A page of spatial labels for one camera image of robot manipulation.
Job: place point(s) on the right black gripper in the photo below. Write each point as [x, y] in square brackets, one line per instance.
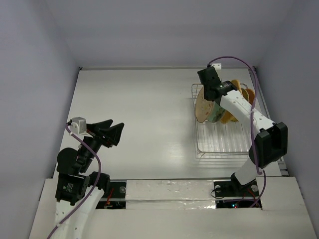
[209, 93]

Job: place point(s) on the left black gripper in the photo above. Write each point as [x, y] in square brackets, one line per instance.
[113, 133]

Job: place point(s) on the beige bird pattern plate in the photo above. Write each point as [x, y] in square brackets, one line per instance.
[203, 107]

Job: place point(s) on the green flower plate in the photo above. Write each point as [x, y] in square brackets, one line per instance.
[217, 113]

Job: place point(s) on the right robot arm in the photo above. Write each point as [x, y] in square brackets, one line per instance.
[269, 140]

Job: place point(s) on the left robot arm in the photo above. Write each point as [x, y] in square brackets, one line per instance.
[81, 185]

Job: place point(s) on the middle yellow plate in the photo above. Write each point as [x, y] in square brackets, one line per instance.
[246, 96]

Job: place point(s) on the yellow plate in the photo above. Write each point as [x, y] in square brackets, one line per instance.
[246, 96]
[230, 104]

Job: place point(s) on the front yellow plate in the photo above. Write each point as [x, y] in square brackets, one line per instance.
[230, 104]

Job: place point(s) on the rear orange plate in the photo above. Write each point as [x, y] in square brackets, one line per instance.
[251, 94]

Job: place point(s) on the white foam block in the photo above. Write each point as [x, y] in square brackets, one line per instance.
[169, 195]

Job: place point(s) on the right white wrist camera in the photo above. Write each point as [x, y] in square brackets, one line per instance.
[217, 66]

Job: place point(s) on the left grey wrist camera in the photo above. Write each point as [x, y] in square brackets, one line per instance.
[78, 126]

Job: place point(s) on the wire dish rack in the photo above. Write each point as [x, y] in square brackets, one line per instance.
[215, 139]

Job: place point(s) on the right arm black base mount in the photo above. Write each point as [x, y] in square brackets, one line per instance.
[231, 188]

